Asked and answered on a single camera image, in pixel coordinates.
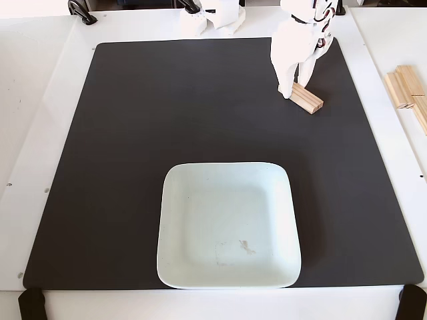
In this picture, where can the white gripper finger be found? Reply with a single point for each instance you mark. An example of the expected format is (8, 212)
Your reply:
(306, 71)
(286, 80)

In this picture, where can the black rubber mat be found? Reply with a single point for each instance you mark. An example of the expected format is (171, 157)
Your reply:
(116, 150)

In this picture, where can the white square plate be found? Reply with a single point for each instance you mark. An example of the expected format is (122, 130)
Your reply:
(213, 220)

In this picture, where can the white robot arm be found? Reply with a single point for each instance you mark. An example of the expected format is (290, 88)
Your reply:
(300, 8)

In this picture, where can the grooved wooden block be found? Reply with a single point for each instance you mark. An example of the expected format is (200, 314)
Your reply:
(308, 100)

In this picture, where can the black table clamp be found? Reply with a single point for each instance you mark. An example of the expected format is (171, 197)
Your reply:
(191, 6)
(81, 11)
(31, 305)
(413, 303)
(340, 10)

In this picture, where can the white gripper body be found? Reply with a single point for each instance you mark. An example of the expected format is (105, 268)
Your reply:
(289, 54)

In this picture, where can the pale wooden block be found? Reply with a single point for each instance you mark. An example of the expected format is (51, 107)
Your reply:
(398, 91)
(412, 78)
(422, 110)

